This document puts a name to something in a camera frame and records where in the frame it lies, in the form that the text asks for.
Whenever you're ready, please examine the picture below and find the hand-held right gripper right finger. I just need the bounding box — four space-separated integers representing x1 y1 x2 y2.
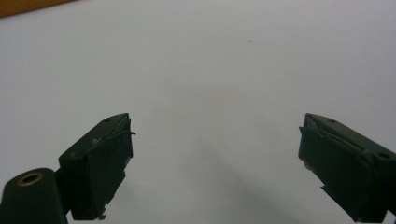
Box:
298 112 396 224

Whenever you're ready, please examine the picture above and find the white table mat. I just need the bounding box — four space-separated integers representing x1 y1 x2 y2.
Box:
0 0 396 224

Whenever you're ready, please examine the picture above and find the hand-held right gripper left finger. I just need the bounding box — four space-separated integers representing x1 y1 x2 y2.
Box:
55 112 136 221

